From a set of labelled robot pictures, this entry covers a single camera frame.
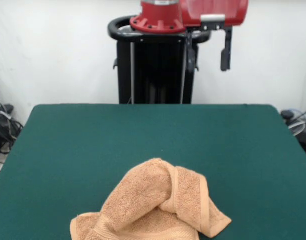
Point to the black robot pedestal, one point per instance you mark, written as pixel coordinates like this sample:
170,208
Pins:
157,75

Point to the dark green table cloth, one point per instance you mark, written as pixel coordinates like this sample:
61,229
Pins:
68,150

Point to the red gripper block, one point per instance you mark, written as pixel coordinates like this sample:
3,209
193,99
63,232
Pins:
212,8

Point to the black oval device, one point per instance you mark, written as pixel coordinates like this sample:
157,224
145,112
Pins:
287,114

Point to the tan terry towel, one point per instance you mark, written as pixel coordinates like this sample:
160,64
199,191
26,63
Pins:
142,195

